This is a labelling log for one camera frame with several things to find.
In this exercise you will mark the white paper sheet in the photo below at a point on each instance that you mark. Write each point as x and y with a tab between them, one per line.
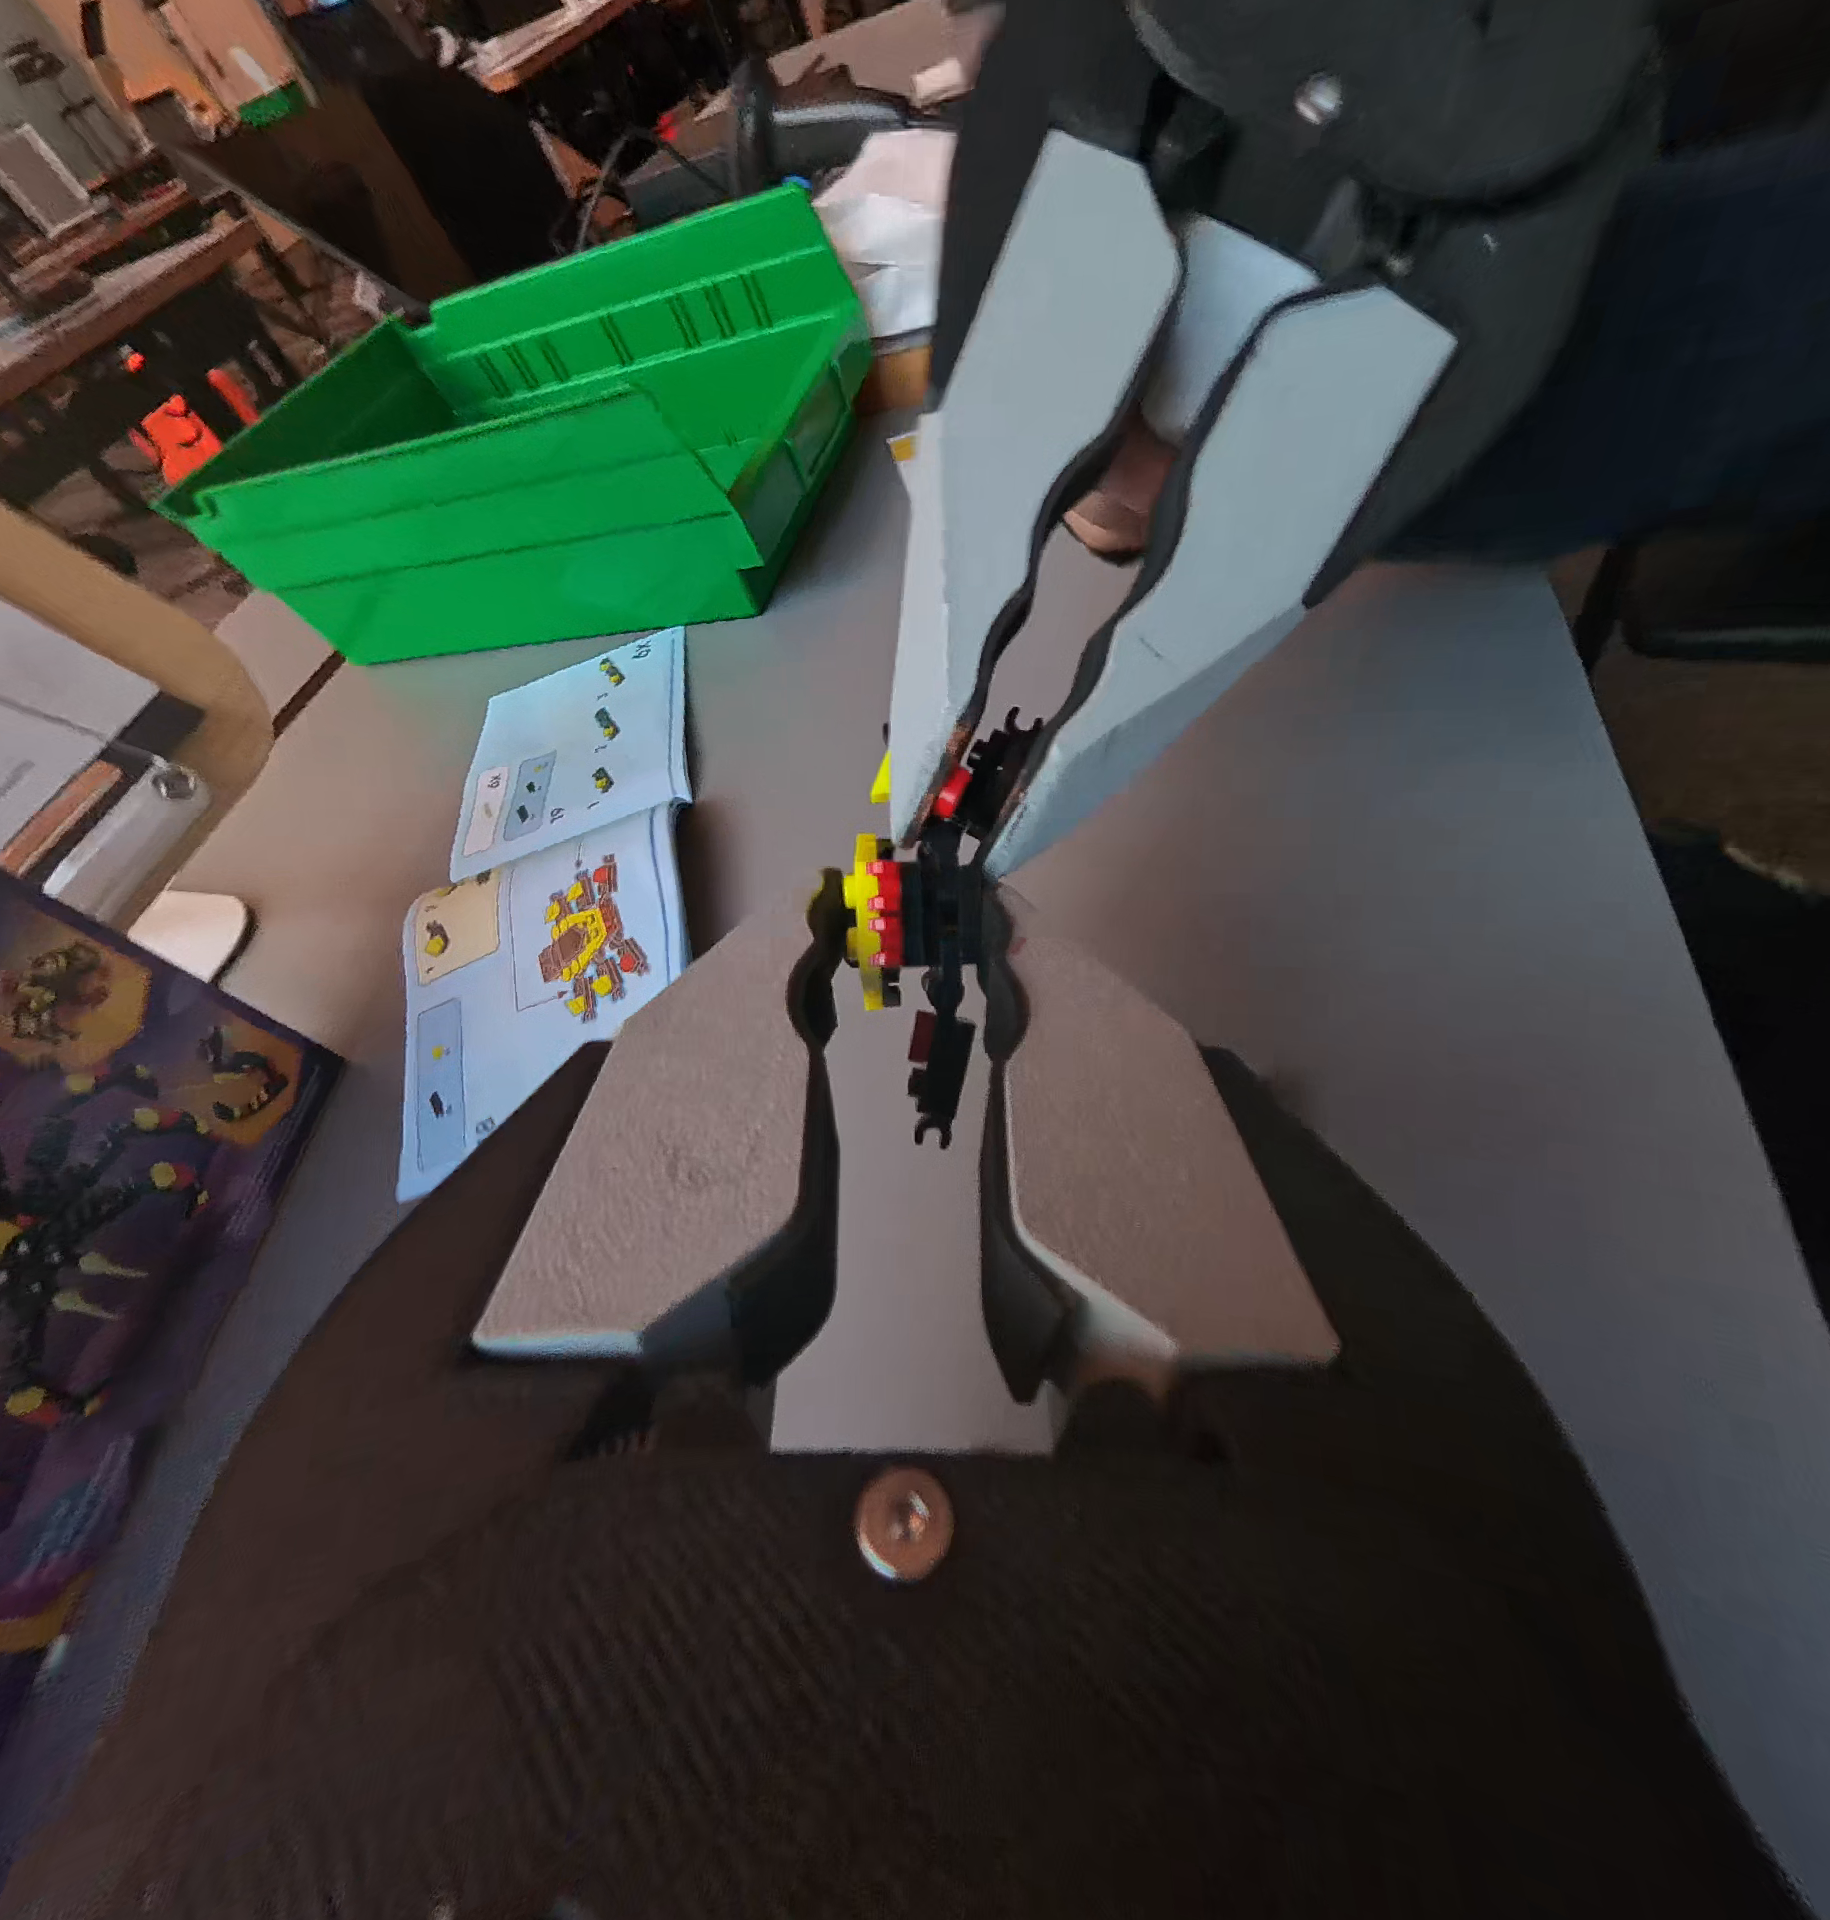
891	224

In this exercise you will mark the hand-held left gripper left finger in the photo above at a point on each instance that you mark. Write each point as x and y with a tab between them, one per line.
675	1183

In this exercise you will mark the black yellow red lego model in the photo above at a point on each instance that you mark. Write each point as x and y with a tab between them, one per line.
931	913

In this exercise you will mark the green plastic bin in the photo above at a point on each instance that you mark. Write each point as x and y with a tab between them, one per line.
554	494

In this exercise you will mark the wooden workbench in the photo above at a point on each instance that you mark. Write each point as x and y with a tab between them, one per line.
103	286

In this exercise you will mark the purple yellow lego box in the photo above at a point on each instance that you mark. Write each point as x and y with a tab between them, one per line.
103	1200

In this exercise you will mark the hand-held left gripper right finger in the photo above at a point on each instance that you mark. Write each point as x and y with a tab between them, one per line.
1138	1183

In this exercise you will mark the light blue instruction booklet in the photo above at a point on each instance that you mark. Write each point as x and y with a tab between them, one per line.
573	765

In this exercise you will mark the person's right hand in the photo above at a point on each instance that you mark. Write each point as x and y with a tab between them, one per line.
1117	504

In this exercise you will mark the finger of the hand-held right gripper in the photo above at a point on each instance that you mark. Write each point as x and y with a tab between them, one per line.
1276	477
1037	345

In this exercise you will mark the instruction sheet on wooden board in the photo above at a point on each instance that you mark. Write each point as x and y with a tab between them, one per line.
137	606

